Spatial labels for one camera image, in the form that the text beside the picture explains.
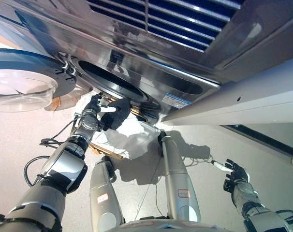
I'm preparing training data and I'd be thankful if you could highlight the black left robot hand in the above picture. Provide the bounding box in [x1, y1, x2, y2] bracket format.
[82, 94, 118, 117]

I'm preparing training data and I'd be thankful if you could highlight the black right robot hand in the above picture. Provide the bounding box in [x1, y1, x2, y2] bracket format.
[210, 158, 250, 193]

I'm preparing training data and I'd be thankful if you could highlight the dark navy garment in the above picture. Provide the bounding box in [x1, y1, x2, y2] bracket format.
[100, 97, 132, 131]

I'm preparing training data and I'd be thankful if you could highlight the dark grey washing machine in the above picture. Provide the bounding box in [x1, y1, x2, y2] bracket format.
[0, 0, 293, 122]

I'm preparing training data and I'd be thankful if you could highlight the dark round drum opening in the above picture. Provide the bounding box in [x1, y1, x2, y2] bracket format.
[74, 59, 150, 105]

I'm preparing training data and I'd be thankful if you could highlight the metal door hinge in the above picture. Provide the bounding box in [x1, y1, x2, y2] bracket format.
[61, 56, 77, 76]

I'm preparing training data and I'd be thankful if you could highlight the white laundry pile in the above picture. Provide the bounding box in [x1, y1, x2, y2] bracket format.
[50, 91, 160, 160]

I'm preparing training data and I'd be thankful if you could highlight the white garment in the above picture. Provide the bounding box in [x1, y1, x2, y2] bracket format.
[73, 92, 162, 160]

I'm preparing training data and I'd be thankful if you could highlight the silver right robot leg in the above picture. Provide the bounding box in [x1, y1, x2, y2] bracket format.
[160, 136, 202, 223]

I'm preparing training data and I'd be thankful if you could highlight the silver robot leg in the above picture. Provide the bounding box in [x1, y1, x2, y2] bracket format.
[160, 136, 202, 223]
[89, 160, 126, 231]

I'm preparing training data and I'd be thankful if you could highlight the black left robot foot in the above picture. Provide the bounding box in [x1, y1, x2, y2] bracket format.
[101, 155, 117, 182]

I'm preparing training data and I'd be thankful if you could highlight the black robot foot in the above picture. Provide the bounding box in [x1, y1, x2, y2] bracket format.
[101, 155, 117, 182]
[157, 131, 168, 156]

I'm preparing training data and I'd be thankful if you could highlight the white cabinet panel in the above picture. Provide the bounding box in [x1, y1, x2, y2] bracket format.
[159, 54, 293, 127]

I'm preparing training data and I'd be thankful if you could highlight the black right robot foot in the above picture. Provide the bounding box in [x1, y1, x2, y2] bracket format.
[157, 131, 168, 156]

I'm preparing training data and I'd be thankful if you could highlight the round glass washer door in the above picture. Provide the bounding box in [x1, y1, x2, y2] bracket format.
[0, 47, 77, 113]

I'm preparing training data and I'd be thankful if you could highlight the blue white label sticker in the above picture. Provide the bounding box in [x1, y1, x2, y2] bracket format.
[161, 92, 192, 110]

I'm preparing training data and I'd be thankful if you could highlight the grey robot torso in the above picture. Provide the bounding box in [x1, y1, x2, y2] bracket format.
[119, 218, 225, 232]

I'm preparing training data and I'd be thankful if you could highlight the silver left robot leg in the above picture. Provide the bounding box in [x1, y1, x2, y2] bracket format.
[89, 160, 126, 231]

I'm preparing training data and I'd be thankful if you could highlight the slatted vent grille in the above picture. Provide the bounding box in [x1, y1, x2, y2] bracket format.
[87, 0, 244, 53]

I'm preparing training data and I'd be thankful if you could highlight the thin black floor cable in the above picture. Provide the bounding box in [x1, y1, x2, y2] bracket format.
[136, 144, 213, 221]

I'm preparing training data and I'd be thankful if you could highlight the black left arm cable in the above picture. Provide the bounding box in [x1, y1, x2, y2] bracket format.
[23, 117, 85, 187]

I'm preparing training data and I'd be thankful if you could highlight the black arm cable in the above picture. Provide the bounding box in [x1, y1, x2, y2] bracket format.
[23, 117, 85, 187]
[274, 208, 293, 225]

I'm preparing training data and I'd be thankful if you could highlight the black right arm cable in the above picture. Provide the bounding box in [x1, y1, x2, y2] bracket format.
[274, 208, 293, 225]

